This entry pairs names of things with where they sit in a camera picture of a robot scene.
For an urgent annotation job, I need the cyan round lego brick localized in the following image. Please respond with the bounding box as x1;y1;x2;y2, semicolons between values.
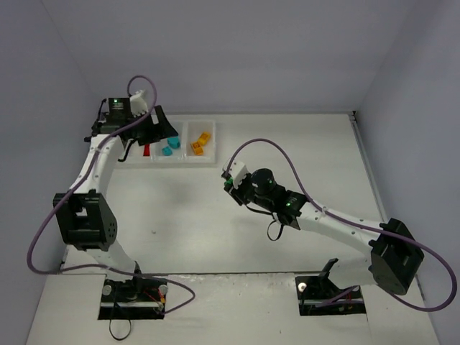
167;137;181;150

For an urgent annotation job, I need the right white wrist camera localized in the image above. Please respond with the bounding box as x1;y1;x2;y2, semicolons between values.
221;160;249;189

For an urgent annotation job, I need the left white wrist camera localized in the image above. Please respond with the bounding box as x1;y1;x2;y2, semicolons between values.
129;90;149;117

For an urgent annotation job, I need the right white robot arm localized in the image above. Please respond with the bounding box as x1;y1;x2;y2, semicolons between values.
221;167;424;295

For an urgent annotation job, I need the clear plastic sorting tray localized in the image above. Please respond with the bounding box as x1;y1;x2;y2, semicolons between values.
117;119;217;168

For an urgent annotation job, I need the purple cable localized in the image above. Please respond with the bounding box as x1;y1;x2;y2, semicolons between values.
27;75;196;316
224;138;454;311

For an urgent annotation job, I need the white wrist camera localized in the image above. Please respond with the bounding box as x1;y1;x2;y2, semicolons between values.
221;160;249;189
129;90;149;117

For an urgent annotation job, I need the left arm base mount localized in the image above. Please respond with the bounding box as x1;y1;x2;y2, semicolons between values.
98;278;168;321

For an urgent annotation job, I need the cyan lego brick stack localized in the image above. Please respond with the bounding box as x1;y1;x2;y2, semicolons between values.
161;146;173;157

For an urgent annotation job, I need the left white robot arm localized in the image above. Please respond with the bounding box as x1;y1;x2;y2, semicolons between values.
52;94;178;282

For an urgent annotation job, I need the black cable loop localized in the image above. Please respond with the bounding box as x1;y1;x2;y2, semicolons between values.
109;301;133;342

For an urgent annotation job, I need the small red lego brick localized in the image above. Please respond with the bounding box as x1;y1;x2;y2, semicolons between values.
143;144;151;157

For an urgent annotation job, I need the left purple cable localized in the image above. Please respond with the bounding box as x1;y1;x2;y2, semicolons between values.
27;75;196;316

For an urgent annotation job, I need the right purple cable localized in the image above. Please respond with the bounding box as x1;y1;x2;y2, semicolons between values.
224;138;454;311

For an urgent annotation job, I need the yellow round lego brick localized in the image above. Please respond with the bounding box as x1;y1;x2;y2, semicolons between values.
198;132;211;146

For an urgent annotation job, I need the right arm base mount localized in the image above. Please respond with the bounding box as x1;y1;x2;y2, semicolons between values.
295;275;367;316

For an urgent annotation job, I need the yellow black striped lego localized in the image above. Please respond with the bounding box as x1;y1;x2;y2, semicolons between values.
190;141;204;156

